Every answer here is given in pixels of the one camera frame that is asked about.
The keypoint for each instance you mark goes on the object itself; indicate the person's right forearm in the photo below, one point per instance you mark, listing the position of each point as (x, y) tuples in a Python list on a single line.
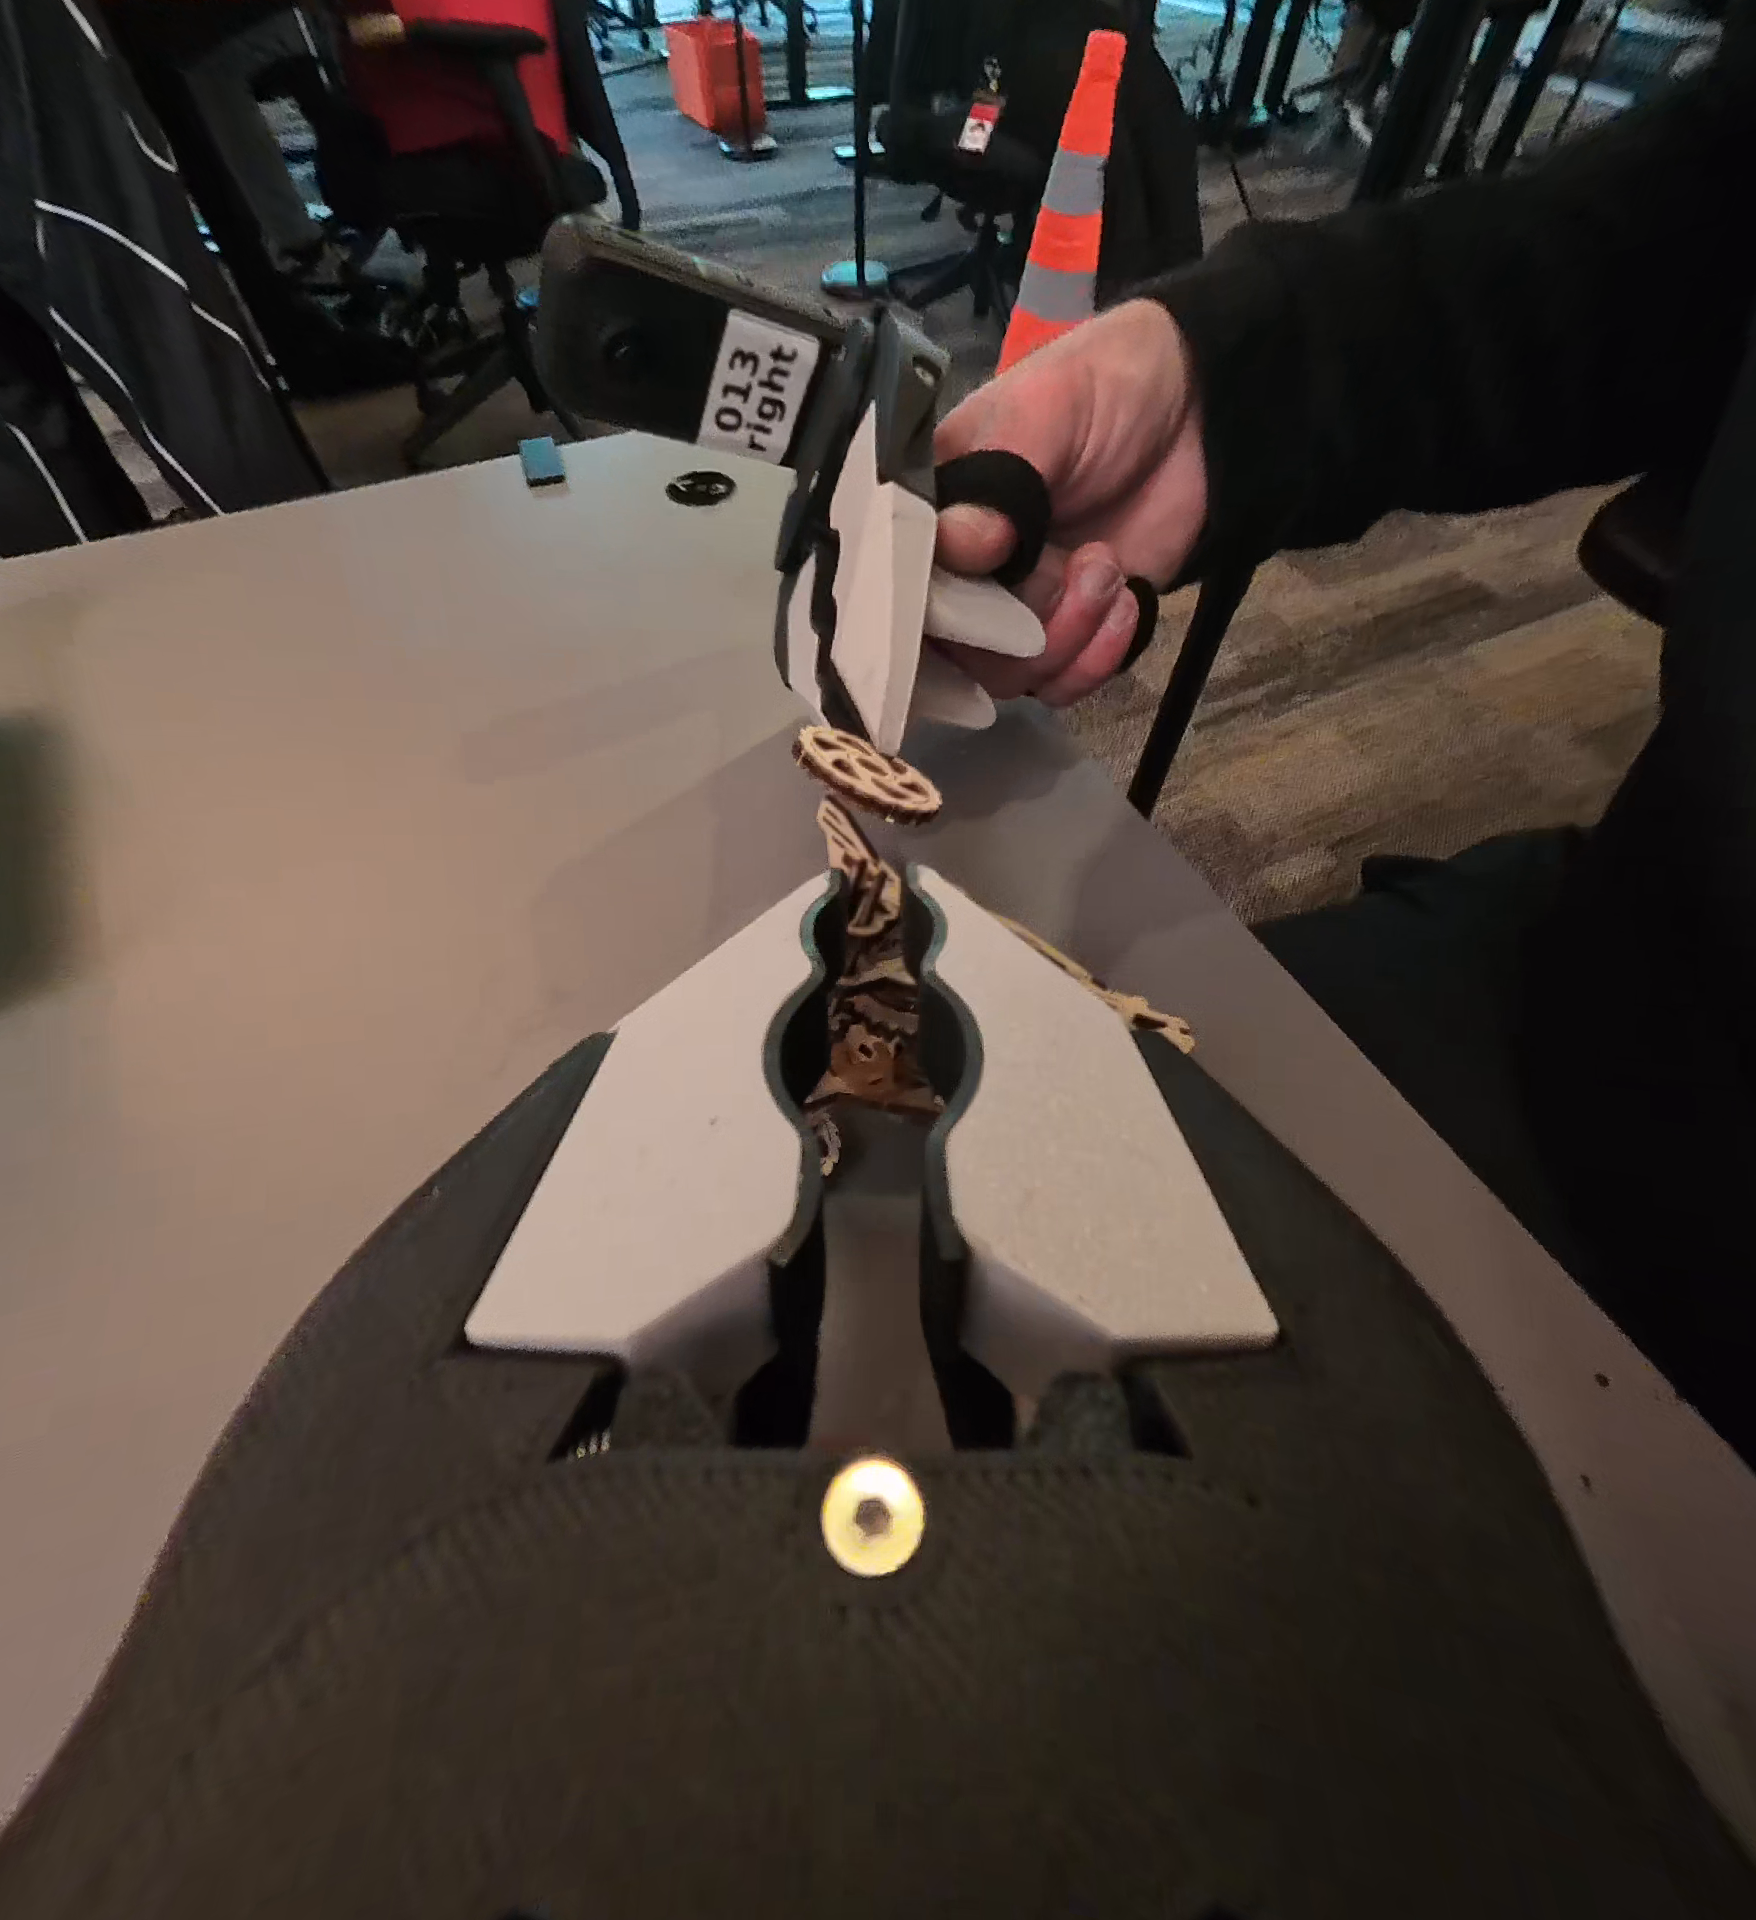
[(1416, 329)]

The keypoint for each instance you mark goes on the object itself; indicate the orange bin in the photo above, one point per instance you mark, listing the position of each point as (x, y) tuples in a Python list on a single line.
[(713, 77)]

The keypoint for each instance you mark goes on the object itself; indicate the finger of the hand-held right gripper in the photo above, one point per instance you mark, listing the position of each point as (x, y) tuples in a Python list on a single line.
[(886, 600), (804, 646)]

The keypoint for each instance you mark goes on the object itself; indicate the black round-base pole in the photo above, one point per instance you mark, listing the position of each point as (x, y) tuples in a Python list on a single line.
[(854, 275)]

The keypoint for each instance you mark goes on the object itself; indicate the orange traffic cone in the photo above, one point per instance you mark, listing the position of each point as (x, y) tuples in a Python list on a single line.
[(1066, 225)]

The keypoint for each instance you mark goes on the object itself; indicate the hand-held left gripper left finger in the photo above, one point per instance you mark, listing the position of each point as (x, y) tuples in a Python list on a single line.
[(638, 1201)]

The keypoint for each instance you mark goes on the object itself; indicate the wooden buggy model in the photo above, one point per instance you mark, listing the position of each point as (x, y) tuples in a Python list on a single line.
[(869, 1033)]

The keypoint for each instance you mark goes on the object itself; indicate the wooden wheel disc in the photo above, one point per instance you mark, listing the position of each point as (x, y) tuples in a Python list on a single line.
[(818, 750)]

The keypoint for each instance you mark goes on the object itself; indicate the person's black clothing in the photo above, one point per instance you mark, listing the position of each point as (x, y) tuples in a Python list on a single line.
[(1642, 1048)]

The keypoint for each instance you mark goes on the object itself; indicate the small blue block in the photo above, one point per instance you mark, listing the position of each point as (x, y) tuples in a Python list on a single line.
[(541, 463)]

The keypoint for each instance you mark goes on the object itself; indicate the person's right hand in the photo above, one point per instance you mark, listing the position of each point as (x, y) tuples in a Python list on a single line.
[(1104, 435)]

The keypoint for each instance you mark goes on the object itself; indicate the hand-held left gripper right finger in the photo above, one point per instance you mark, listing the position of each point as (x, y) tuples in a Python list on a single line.
[(1104, 1201)]

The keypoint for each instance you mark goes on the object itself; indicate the black office chair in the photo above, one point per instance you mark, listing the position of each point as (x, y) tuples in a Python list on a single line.
[(1116, 151)]

